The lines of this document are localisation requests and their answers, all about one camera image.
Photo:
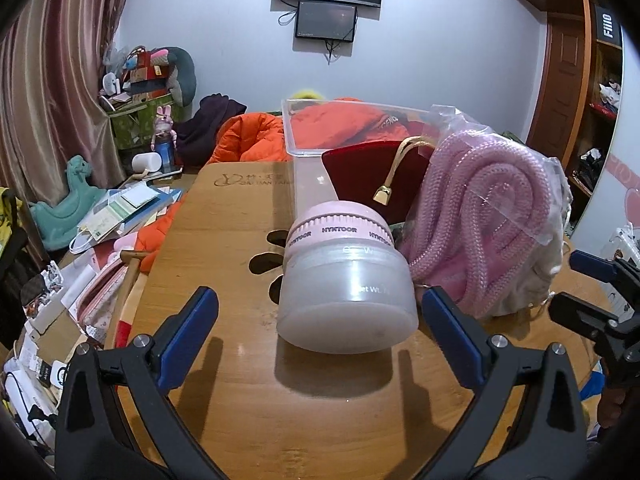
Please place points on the red velvet drawstring pouch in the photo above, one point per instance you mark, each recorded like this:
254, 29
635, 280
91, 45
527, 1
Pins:
383, 175

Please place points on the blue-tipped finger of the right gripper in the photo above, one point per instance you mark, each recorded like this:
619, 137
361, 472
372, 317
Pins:
593, 266

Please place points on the wooden wardrobe shelf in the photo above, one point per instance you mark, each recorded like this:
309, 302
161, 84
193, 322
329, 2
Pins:
598, 120

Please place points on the green storage box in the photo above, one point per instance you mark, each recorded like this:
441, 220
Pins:
133, 125

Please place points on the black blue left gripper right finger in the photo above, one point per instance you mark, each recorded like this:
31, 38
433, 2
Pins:
547, 439

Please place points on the dark purple clothing pile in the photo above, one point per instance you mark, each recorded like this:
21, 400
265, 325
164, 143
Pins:
196, 137

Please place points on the grey plush toy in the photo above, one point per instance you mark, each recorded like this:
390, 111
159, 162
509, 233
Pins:
181, 82

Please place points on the stack of books and papers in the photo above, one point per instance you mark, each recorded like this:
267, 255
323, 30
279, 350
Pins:
120, 212

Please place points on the pink striped curtain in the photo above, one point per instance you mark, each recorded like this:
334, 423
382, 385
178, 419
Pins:
52, 62

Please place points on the small black wall monitor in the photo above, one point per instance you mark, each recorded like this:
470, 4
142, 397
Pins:
324, 20

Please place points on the black FiiO box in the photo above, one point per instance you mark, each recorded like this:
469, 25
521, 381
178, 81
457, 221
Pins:
608, 29

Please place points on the teal rocking horse toy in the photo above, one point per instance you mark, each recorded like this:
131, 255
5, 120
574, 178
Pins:
57, 225

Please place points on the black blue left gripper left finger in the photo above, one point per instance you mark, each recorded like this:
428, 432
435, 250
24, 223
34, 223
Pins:
93, 438

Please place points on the white mug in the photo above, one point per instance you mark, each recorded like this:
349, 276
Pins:
146, 162

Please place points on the clear plastic storage box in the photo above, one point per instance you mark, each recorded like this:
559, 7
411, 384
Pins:
312, 185

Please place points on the yellow curved pillow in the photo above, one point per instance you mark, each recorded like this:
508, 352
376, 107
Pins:
307, 94

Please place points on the pink lid frosted jar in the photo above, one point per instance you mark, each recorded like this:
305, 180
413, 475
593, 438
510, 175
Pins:
345, 287

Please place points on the pink bunny figure bottle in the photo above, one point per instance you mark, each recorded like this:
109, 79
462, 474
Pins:
164, 138

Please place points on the brown wooden door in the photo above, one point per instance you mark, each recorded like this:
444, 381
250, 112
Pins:
563, 88

